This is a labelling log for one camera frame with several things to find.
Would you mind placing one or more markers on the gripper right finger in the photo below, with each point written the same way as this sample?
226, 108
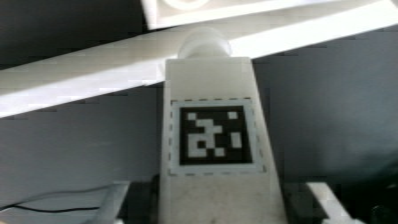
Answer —
338, 216

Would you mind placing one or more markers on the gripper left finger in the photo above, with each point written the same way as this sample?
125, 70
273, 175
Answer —
109, 210

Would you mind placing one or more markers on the white table leg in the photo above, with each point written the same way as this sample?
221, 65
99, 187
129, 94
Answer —
219, 182

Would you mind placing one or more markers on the white square table top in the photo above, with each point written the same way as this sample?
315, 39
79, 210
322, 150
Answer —
177, 12

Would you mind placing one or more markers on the white front obstacle bar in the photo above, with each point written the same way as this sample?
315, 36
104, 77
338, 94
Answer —
122, 65

